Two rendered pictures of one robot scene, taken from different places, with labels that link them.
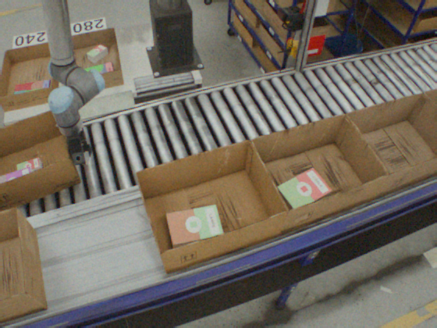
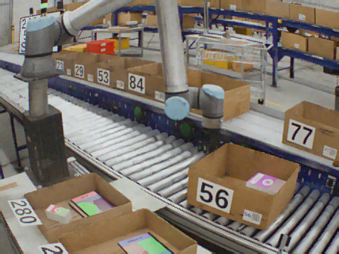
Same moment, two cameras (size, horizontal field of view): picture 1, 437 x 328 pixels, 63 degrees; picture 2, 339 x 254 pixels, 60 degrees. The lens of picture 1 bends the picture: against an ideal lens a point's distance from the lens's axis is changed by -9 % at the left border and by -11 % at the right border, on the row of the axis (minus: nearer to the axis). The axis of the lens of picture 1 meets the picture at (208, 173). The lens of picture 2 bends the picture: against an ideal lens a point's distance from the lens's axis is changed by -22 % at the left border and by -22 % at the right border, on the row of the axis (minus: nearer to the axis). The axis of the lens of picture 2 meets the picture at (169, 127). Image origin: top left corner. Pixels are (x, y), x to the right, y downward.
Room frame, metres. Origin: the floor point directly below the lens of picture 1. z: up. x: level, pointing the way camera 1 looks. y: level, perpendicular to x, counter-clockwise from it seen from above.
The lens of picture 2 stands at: (1.69, 1.71, 1.56)
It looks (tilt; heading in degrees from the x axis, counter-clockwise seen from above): 22 degrees down; 245
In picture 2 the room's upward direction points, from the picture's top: straight up
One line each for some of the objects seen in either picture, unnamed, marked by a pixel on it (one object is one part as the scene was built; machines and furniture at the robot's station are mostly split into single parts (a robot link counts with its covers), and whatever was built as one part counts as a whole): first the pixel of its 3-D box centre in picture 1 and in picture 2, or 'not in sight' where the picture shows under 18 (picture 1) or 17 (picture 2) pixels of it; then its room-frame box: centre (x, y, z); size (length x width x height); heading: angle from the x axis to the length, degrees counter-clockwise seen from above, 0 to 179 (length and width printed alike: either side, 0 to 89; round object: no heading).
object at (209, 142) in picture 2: (75, 137); (210, 140); (0.93, 0.51, 0.94); 0.09 x 0.08 x 0.12; 20
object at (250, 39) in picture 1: (259, 27); not in sight; (2.76, -0.42, 0.19); 0.40 x 0.30 x 0.10; 18
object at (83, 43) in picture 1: (92, 59); (74, 209); (1.57, 0.60, 0.80); 0.38 x 0.28 x 0.10; 15
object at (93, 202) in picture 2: (95, 75); (95, 205); (1.48, 0.57, 0.78); 0.19 x 0.14 x 0.02; 109
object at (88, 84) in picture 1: (85, 86); (185, 98); (1.02, 0.44, 1.12); 0.12 x 0.12 x 0.09; 53
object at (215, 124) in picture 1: (220, 133); (125, 145); (1.13, -0.05, 0.72); 0.52 x 0.05 x 0.05; 20
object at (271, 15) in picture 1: (295, 18); not in sight; (2.30, -0.59, 0.59); 0.40 x 0.30 x 0.10; 18
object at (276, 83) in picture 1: (297, 113); (88, 126); (1.26, -0.42, 0.72); 0.52 x 0.05 x 0.05; 20
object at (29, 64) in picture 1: (30, 74); (124, 252); (1.48, 0.92, 0.80); 0.38 x 0.28 x 0.10; 13
